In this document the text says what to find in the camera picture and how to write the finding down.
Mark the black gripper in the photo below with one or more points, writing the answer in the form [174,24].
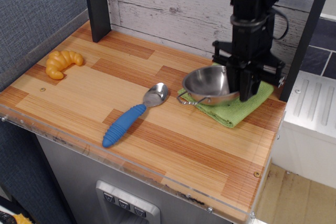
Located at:
[248,55]

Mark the steel colander bowl with handles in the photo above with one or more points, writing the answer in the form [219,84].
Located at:
[208,86]

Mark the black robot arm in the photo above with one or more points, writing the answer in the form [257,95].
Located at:
[247,57]

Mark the green folded towel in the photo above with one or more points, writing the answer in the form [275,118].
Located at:
[231,114]

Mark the white ribbed appliance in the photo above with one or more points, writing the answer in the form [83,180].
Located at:
[306,139]

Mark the grey dispenser button panel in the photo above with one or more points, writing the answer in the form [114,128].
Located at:
[119,206]

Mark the orange plastic croissant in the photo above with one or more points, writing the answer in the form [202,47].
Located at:
[59,60]

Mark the silver toy fridge cabinet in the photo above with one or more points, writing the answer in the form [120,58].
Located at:
[154,181]

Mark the yellow toy on floor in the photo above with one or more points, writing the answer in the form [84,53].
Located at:
[20,219]

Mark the blue handled metal spoon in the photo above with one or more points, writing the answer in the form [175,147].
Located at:
[155,96]

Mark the dark right frame post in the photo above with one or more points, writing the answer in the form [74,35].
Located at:
[309,28]

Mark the dark frame post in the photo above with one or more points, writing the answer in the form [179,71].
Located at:
[99,18]
[309,28]

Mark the dark left frame post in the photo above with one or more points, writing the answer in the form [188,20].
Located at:
[99,18]

